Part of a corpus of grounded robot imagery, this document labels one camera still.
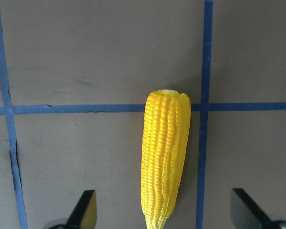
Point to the yellow plastic corn cob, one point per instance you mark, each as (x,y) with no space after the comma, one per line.
(166,127)

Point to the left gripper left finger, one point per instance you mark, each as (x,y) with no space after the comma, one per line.
(83,216)

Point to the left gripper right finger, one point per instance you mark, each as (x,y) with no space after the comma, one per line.
(246,214)

